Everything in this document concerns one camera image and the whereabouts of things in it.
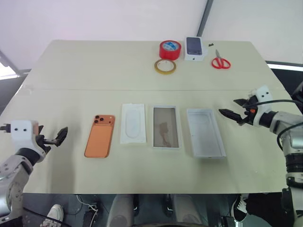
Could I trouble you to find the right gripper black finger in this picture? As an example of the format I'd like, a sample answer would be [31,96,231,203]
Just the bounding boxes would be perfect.
[233,98,248,108]
[219,108,245,125]

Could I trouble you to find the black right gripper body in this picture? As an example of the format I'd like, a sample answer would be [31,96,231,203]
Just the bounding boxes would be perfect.
[239,94,259,126]

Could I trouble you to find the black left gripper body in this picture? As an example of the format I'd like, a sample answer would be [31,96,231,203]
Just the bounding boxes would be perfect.
[35,133,60,154]

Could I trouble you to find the white phone box base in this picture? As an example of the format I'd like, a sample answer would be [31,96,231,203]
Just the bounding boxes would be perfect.
[186,108,227,158]

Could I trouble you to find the orange smartphone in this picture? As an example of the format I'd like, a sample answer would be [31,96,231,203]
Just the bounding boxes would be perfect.
[84,114,116,158]

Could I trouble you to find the white tray with screen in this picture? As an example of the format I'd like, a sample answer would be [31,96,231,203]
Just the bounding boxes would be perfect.
[151,105,182,150]

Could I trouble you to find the white paper insert tray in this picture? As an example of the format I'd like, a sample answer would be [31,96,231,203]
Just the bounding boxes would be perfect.
[120,103,147,144]

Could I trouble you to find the white box dark phone print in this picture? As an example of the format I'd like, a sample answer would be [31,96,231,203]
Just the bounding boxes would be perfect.
[184,36,209,62]

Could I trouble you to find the dark rounded object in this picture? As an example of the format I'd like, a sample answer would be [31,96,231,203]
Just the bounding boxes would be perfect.
[291,81,303,103]

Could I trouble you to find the yellow clear tape roll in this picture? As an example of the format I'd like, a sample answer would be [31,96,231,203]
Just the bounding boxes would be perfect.
[153,59,177,75]

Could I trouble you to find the red tape roll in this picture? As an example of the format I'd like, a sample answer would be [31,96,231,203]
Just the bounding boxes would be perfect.
[159,40,182,60]

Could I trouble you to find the grey metal beam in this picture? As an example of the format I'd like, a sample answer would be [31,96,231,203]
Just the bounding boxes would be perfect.
[196,0,215,37]

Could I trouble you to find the grey rounded leg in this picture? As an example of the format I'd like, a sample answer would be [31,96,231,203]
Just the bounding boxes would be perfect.
[106,194,135,227]
[172,194,202,225]

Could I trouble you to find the black and white sneaker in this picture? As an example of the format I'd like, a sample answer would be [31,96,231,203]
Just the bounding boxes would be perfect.
[231,193,249,222]

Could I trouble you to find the black trousers leg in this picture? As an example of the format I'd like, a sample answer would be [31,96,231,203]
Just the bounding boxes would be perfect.
[246,192,285,227]

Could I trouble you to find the black shoe white trim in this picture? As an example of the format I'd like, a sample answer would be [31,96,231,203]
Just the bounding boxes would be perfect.
[132,194,141,211]
[163,194,175,217]

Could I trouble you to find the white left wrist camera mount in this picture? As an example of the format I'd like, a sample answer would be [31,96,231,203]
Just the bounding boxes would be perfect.
[10,120,47,163]

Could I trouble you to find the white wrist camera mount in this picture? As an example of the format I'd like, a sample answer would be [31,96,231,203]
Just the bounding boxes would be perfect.
[10,120,47,163]
[248,86,273,127]

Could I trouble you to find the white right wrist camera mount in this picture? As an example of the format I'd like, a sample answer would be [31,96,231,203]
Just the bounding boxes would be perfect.
[248,86,273,127]

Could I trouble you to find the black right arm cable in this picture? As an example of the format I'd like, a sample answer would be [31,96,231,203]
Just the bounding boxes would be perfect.
[255,99,303,152]

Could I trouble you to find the red handled scissors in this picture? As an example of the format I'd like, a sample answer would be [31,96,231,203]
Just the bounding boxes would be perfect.
[211,49,231,70]

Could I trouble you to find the grey metal frame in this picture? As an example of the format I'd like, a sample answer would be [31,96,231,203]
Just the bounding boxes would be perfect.
[0,49,32,79]

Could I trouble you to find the white floor cable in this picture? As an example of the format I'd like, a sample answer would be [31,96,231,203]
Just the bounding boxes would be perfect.
[77,194,99,215]

